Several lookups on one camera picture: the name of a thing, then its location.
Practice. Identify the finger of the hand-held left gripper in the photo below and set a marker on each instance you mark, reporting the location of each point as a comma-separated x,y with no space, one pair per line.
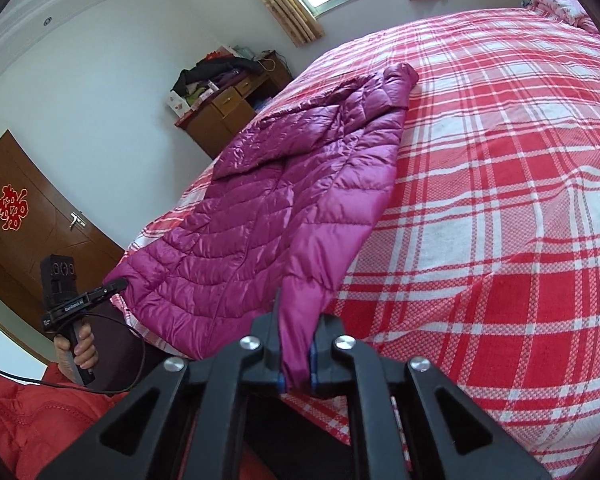
105,291

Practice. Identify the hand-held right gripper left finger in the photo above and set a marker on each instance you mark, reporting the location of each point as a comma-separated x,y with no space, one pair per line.
265,355

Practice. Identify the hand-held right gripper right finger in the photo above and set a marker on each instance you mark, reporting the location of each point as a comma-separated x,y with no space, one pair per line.
325,360

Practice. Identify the magenta quilted puffer jacket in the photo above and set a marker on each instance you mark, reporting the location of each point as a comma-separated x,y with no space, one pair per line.
280,200

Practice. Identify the person's left forearm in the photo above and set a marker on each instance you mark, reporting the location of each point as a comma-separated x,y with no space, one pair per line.
122,345

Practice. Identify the pile of black clothes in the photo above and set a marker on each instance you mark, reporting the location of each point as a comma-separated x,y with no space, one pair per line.
210,70

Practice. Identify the person's left hand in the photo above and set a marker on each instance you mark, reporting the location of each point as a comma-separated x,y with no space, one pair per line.
82,347

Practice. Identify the brown wooden door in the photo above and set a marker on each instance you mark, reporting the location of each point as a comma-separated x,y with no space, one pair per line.
45,210

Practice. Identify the red paper door decoration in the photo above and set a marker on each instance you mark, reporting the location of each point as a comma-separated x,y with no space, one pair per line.
11,205

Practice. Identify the person's red quilted clothing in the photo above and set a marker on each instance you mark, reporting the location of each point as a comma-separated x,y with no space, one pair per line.
30,410

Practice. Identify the white printed box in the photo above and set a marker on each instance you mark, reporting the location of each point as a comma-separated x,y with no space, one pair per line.
177,105

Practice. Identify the brown wooden desk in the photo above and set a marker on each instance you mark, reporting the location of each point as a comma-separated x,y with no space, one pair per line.
220,115

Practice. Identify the red plaid bed sheet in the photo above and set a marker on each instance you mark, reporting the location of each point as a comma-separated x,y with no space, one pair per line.
480,210

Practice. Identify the red bag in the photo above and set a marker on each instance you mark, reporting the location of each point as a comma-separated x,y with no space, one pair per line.
215,55

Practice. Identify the beige patterned curtain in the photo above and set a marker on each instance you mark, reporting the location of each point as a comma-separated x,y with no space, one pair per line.
285,5

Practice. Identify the folded pink blanket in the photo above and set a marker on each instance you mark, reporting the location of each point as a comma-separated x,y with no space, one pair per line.
560,2

